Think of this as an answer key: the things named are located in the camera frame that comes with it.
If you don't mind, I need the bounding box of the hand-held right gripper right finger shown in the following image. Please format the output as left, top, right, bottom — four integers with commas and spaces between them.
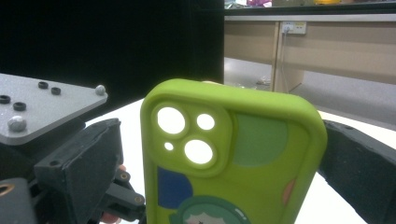
318, 120, 396, 224

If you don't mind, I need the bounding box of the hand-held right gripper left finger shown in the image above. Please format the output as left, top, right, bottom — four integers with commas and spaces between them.
33, 117, 123, 224

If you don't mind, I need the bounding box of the green cartoon phone case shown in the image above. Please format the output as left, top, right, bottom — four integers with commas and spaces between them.
139, 77, 329, 224

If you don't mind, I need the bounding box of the white table sheet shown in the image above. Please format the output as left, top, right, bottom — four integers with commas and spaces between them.
85, 98, 396, 224

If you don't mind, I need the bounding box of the black curtain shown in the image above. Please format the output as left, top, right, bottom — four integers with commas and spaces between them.
0, 0, 225, 122

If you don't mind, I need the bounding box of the clear plastic wrapper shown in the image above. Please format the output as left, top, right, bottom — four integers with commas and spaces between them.
255, 76, 273, 87

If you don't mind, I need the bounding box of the pink object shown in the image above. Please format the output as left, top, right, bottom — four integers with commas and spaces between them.
247, 0, 273, 7

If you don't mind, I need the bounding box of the thin white cable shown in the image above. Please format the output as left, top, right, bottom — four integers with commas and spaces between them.
278, 27, 290, 92

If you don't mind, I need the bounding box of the white wall socket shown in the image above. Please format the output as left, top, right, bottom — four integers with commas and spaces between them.
280, 21, 308, 35

